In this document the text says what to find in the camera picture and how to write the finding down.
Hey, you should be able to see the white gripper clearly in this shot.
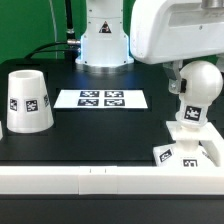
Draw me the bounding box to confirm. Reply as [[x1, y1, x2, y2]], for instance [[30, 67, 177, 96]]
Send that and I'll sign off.
[[130, 0, 224, 93]]

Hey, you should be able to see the white lamp bulb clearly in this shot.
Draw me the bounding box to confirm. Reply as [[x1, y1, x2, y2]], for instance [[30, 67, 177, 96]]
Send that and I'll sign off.
[[176, 61, 223, 127]]

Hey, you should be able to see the white lamp base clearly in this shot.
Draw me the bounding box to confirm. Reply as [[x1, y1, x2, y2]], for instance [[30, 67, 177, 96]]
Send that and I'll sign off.
[[153, 121, 215, 168]]

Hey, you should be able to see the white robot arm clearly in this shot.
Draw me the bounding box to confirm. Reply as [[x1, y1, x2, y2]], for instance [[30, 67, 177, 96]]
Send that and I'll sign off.
[[76, 0, 224, 94]]

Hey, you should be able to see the white lamp shade cone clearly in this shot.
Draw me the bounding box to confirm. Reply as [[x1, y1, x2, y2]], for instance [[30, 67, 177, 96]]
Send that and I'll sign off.
[[7, 70, 54, 133]]

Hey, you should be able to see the white marker sheet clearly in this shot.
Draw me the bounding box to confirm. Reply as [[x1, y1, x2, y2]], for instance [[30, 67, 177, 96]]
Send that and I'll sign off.
[[54, 90, 148, 109]]

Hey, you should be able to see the white part at left edge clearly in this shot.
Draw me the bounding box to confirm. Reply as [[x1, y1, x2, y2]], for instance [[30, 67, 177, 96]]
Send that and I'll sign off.
[[0, 121, 3, 141]]

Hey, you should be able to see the black cable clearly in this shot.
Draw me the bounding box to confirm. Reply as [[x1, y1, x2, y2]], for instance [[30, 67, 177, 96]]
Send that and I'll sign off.
[[24, 0, 82, 60]]

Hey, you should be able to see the white table border frame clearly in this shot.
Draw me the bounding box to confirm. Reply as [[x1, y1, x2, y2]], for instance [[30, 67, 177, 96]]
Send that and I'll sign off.
[[0, 121, 224, 196]]

